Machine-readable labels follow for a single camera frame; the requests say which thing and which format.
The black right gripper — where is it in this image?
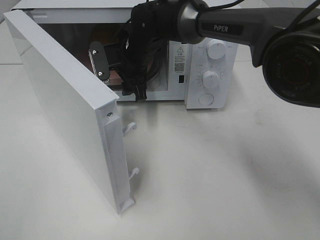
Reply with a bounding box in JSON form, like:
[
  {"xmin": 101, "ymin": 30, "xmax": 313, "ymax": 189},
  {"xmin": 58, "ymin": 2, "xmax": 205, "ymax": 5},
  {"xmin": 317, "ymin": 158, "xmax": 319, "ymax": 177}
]
[{"xmin": 89, "ymin": 2, "xmax": 173, "ymax": 102}]

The toy hamburger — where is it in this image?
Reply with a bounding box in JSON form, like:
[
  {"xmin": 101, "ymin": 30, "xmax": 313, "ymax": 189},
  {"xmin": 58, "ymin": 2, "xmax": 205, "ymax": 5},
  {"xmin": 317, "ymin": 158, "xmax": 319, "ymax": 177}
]
[{"xmin": 88, "ymin": 23, "xmax": 126, "ymax": 49}]

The pink round plate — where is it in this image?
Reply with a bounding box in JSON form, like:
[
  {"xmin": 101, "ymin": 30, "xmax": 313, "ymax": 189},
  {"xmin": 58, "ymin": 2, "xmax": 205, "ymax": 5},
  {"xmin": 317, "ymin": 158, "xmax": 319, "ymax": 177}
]
[{"xmin": 106, "ymin": 70, "xmax": 123, "ymax": 88}]

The white microwave door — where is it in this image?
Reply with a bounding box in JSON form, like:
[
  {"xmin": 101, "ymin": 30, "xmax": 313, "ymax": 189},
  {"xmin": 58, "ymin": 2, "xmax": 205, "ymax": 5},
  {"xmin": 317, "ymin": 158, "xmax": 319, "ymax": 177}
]
[{"xmin": 4, "ymin": 10, "xmax": 139, "ymax": 214}]

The round white door button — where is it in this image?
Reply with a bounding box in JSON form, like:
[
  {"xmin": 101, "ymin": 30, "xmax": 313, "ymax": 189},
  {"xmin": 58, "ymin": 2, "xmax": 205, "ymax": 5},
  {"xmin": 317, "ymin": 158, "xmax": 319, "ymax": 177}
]
[{"xmin": 198, "ymin": 93, "xmax": 214, "ymax": 106}]

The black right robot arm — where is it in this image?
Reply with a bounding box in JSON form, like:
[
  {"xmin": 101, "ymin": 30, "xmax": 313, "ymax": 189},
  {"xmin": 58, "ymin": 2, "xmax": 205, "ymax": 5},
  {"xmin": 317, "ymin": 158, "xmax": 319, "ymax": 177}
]
[{"xmin": 89, "ymin": 0, "xmax": 320, "ymax": 108}]

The white warning label sticker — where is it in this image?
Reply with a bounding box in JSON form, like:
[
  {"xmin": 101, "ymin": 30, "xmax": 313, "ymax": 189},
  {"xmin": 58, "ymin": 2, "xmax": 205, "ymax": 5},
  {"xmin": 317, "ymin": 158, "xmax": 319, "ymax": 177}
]
[{"xmin": 173, "ymin": 45, "xmax": 186, "ymax": 74}]

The lower white timer knob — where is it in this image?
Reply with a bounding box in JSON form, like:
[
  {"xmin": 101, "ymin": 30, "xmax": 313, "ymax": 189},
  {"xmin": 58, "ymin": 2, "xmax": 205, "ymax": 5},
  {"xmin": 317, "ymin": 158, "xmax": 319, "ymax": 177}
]
[{"xmin": 201, "ymin": 70, "xmax": 220, "ymax": 89}]

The upper white power knob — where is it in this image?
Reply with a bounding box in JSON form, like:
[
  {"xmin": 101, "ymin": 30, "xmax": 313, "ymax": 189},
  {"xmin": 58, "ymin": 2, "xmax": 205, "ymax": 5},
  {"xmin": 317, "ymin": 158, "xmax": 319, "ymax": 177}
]
[{"xmin": 206, "ymin": 39, "xmax": 227, "ymax": 60}]

